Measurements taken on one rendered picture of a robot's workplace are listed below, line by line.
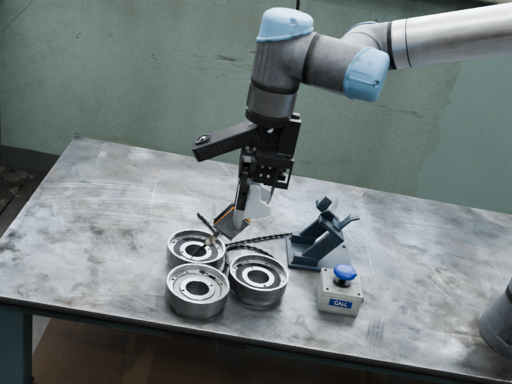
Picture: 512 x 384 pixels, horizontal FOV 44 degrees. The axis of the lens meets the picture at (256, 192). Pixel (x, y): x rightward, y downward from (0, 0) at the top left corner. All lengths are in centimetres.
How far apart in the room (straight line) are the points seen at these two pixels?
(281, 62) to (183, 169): 62
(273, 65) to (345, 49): 11
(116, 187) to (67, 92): 148
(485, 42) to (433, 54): 8
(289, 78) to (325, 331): 43
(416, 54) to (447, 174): 193
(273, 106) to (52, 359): 69
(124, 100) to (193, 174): 135
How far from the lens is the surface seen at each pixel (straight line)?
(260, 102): 95
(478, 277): 139
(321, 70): 91
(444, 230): 151
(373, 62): 91
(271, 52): 93
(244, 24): 260
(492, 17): 101
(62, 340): 138
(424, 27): 102
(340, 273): 112
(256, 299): 109
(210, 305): 104
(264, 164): 99
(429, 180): 292
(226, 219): 107
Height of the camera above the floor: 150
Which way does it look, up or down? 29 degrees down
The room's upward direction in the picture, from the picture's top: 12 degrees clockwise
